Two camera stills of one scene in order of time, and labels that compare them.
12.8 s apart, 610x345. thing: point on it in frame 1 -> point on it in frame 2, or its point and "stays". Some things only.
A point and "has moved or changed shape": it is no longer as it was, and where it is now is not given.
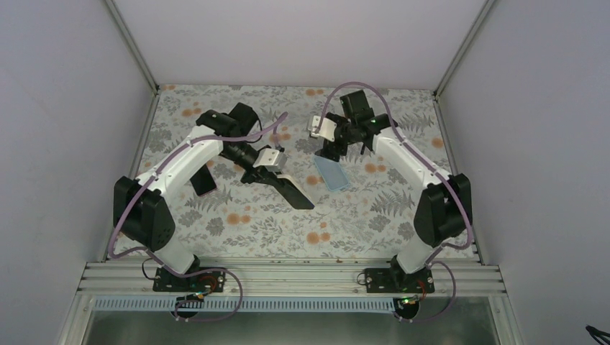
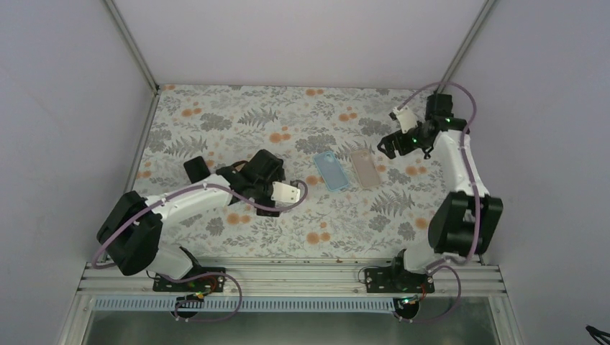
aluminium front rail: (292, 279) stays
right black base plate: (392, 280) stays
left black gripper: (260, 175) -> (268, 213)
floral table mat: (372, 218) stays
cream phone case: (298, 186) has moved or changed shape
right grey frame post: (439, 87) stays
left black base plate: (201, 282) stays
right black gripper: (331, 151) -> (389, 139)
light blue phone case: (332, 172) stays
